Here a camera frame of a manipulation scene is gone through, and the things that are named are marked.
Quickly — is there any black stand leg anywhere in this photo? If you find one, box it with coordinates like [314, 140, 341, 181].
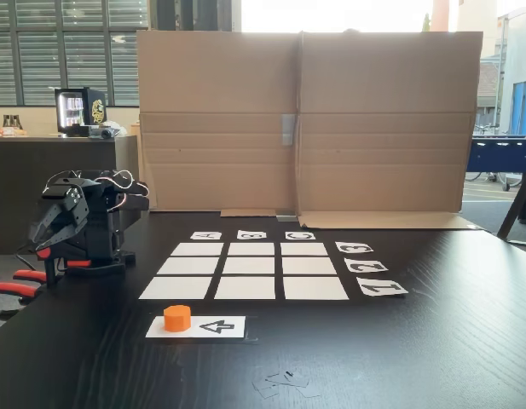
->
[496, 147, 526, 249]

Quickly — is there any brown cardboard panel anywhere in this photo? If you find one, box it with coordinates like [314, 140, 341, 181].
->
[297, 30, 484, 231]
[136, 29, 301, 219]

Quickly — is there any white arrow paper sheet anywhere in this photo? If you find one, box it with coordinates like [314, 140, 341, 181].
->
[145, 315, 246, 339]

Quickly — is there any round orange token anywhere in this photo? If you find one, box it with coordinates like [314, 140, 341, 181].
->
[163, 304, 192, 332]

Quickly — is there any black mini fridge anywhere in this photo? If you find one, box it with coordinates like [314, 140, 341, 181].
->
[54, 87, 107, 138]

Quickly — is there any white paper grid square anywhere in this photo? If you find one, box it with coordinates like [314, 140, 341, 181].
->
[223, 256, 275, 275]
[156, 256, 220, 275]
[170, 242, 224, 256]
[228, 242, 275, 256]
[280, 242, 329, 256]
[281, 256, 338, 275]
[283, 276, 350, 301]
[214, 276, 276, 301]
[138, 276, 214, 301]

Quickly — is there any black orange clamp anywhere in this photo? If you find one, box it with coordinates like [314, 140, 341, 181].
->
[0, 268, 49, 320]
[32, 247, 94, 291]

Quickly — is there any paper label number 3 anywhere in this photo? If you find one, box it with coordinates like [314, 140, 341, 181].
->
[334, 241, 373, 256]

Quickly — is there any paper label number 1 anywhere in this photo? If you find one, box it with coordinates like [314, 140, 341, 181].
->
[355, 276, 409, 297]

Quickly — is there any white servo wire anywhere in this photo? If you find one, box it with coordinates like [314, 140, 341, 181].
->
[44, 169, 151, 214]

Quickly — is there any dark counter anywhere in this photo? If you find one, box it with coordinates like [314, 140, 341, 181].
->
[0, 135, 140, 256]

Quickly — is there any blue foosball table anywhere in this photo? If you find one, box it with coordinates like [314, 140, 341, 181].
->
[470, 134, 526, 192]

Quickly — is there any paper label number 2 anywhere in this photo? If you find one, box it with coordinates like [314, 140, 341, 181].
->
[344, 257, 390, 274]

